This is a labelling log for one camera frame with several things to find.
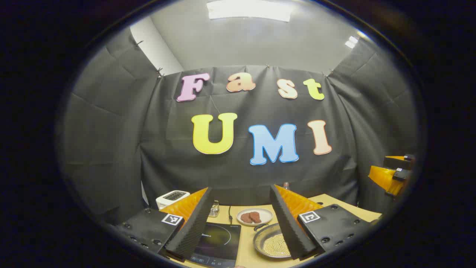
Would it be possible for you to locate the steel pot with black handle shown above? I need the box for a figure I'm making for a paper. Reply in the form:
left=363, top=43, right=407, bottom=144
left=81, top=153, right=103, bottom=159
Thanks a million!
left=253, top=223, right=294, bottom=260

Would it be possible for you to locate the pile of soybeans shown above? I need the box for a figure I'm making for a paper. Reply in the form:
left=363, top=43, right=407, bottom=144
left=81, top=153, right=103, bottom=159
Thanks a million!
left=263, top=234, right=292, bottom=257

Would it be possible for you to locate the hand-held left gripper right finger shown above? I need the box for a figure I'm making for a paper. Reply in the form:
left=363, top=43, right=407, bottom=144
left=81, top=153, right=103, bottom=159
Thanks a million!
left=269, top=184, right=372, bottom=260

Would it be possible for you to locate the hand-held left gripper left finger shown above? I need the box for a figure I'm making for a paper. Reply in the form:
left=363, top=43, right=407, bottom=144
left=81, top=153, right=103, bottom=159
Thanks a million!
left=115, top=187, right=215, bottom=261

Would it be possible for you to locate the white toaster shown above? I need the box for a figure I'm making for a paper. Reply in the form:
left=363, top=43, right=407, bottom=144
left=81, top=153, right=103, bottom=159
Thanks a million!
left=156, top=190, right=190, bottom=210

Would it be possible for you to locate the black induction cooktop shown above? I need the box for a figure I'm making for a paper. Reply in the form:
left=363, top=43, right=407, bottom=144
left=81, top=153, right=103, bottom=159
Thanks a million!
left=190, top=222, right=241, bottom=268

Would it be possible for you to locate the black backdrop cloth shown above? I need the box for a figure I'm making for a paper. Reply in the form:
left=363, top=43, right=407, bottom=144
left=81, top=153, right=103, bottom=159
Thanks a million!
left=61, top=28, right=419, bottom=224

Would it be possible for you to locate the white round plate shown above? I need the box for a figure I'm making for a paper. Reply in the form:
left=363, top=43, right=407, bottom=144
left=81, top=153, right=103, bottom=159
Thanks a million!
left=237, top=208, right=274, bottom=226

